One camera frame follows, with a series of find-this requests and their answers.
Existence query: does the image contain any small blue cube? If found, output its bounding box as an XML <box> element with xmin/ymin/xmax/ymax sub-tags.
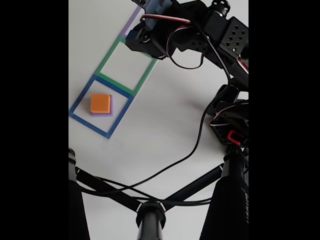
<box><xmin>125</xmin><ymin>29</ymin><xmax>139</xmax><ymax>42</ymax></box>

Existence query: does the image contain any purple square frame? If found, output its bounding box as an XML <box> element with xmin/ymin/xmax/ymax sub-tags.
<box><xmin>121</xmin><ymin>5</ymin><xmax>144</xmax><ymax>39</ymax></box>

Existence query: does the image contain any green square frame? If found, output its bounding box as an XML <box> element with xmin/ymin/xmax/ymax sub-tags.
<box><xmin>94</xmin><ymin>36</ymin><xmax>159</xmax><ymax>98</ymax></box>

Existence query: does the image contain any servo wire loop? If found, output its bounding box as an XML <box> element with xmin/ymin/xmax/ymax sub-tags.
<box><xmin>166</xmin><ymin>24</ymin><xmax>205</xmax><ymax>70</ymax></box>

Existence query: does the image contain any blue square frame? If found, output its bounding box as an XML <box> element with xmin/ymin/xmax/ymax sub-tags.
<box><xmin>69</xmin><ymin>74</ymin><xmax>135</xmax><ymax>140</ymax></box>

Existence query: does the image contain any orange block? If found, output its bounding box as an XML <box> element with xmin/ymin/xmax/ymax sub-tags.
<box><xmin>89</xmin><ymin>94</ymin><xmax>112</xmax><ymax>114</ymax></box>

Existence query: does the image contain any red clamp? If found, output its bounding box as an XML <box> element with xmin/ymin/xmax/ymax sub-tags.
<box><xmin>226</xmin><ymin>130</ymin><xmax>245</xmax><ymax>143</ymax></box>

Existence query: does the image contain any black cable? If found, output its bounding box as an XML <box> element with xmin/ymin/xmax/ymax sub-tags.
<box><xmin>79</xmin><ymin>24</ymin><xmax>232</xmax><ymax>198</ymax></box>
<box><xmin>77</xmin><ymin>174</ymin><xmax>215</xmax><ymax>207</ymax></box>

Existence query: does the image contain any large purple block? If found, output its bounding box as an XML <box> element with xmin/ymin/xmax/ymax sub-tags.
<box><xmin>89</xmin><ymin>94</ymin><xmax>114</xmax><ymax>118</ymax></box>

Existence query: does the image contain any black tripod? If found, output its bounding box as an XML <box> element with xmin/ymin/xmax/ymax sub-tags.
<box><xmin>68</xmin><ymin>147</ymin><xmax>249</xmax><ymax>240</ymax></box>

